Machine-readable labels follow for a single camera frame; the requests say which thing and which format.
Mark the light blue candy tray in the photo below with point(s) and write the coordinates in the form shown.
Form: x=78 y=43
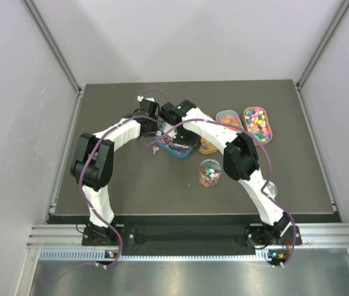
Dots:
x=230 y=118

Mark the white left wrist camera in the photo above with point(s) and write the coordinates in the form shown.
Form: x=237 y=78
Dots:
x=142 y=98

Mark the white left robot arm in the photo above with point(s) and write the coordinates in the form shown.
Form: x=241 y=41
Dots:
x=92 y=167

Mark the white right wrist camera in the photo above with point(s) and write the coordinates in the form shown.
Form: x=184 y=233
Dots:
x=167 y=129

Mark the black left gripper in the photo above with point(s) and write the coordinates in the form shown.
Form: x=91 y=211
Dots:
x=149 y=130

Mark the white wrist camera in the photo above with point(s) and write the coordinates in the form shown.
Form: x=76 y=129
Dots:
x=167 y=129
x=142 y=98

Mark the aluminium frame post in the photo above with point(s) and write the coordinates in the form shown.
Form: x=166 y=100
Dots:
x=51 y=43
x=329 y=33

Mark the aluminium front frame rail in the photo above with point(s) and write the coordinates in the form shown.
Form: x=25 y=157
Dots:
x=317 y=235

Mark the orange candy tray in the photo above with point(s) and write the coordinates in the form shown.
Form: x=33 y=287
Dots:
x=206 y=147

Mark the aluminium right frame post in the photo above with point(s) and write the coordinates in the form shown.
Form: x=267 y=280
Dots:
x=329 y=33

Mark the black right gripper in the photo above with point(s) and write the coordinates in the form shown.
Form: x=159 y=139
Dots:
x=195 y=141

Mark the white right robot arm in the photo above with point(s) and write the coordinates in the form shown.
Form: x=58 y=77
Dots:
x=240 y=160

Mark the pink candy tray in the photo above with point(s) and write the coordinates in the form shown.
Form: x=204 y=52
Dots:
x=256 y=122

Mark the aluminium left frame post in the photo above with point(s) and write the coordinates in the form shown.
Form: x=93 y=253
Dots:
x=51 y=43

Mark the fallen swirl lollipop candy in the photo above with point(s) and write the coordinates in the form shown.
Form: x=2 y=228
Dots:
x=155 y=150

